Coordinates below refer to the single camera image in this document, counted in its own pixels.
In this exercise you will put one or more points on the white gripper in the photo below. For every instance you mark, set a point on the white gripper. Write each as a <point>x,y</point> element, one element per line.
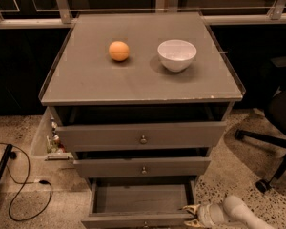
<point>204,214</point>

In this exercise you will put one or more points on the white bowl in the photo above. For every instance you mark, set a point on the white bowl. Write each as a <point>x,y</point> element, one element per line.
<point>176,55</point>

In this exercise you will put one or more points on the grey drawer cabinet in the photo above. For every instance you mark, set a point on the grey drawer cabinet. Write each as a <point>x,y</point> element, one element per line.
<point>85,74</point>

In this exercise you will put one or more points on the orange fruit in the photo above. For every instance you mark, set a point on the orange fruit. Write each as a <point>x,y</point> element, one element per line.
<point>119,51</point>

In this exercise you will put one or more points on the clear plastic storage bin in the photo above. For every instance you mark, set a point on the clear plastic storage bin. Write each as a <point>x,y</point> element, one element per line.
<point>42,145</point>

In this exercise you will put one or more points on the grey bottom drawer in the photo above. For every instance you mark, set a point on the grey bottom drawer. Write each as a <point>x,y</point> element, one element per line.
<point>139,203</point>

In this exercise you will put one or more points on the metal window railing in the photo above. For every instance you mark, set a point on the metal window railing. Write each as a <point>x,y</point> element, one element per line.
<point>20,14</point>

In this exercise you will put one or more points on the grey middle drawer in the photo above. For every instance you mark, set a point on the grey middle drawer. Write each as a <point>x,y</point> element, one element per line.
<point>143,163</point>

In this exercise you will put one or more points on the grey drawer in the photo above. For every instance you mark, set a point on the grey drawer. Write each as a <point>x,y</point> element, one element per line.
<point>143,163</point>
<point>139,203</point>
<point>140,127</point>

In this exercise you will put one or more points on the grey top drawer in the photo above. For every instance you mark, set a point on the grey top drawer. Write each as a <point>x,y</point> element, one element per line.
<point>140,127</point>

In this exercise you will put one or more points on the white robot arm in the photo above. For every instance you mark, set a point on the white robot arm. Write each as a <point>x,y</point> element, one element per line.
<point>232,210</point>

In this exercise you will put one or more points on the black office chair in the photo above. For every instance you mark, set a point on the black office chair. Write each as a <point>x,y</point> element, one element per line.
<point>275,113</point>

